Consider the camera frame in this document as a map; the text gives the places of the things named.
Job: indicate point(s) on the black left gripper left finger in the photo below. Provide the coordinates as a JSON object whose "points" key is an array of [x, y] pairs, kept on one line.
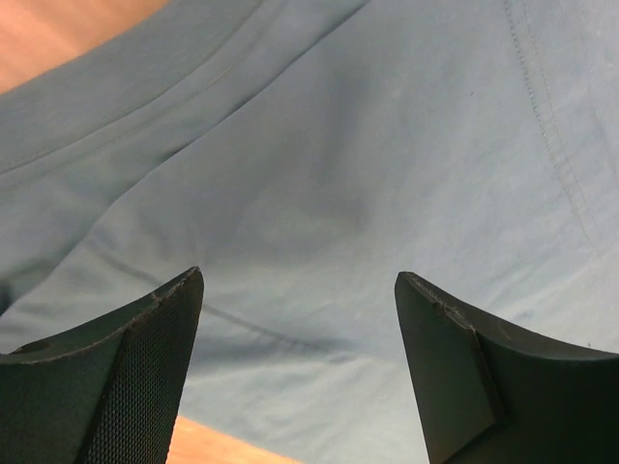
{"points": [[106, 391]]}

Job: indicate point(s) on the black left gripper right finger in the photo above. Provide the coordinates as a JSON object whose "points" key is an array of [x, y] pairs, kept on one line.
{"points": [[489, 391]]}

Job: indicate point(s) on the light blue t shirt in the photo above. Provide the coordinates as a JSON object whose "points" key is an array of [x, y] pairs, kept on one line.
{"points": [[302, 154]]}

